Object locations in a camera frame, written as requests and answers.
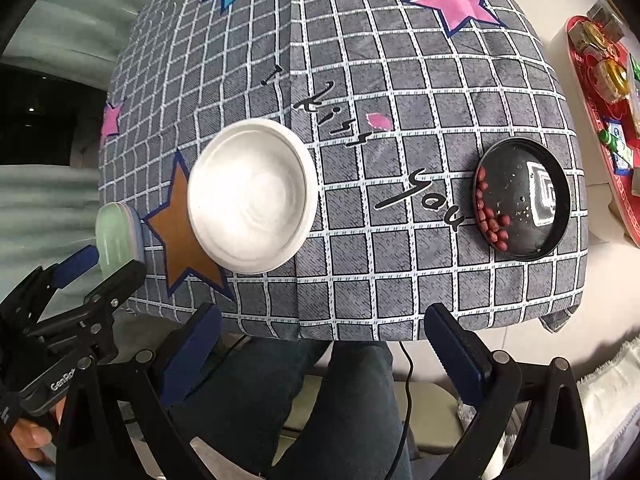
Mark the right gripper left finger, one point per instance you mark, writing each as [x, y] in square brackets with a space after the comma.
[94, 441]

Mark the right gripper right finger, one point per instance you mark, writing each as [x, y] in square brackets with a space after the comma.
[552, 442]

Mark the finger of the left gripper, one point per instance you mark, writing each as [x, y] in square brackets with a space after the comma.
[74, 266]
[115, 290]

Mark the green square plate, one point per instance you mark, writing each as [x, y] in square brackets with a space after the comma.
[118, 237]

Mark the white bowl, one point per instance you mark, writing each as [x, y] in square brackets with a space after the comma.
[252, 196]

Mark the person's left hand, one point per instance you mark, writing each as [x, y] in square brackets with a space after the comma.
[31, 439]

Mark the green curtain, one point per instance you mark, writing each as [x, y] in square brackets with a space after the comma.
[57, 59]

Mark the black round dish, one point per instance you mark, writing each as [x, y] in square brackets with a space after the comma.
[521, 199]

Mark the grey checked tablecloth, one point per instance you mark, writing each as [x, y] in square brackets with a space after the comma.
[396, 100]

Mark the red tray with items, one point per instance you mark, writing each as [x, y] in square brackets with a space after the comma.
[607, 78]

